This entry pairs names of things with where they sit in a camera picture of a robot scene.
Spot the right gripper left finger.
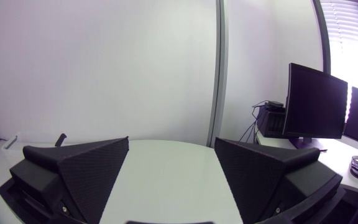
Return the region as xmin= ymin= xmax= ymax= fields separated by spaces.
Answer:
xmin=9 ymin=136 xmax=130 ymax=224

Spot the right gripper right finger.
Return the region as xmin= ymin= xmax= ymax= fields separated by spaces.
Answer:
xmin=214 ymin=137 xmax=343 ymax=224

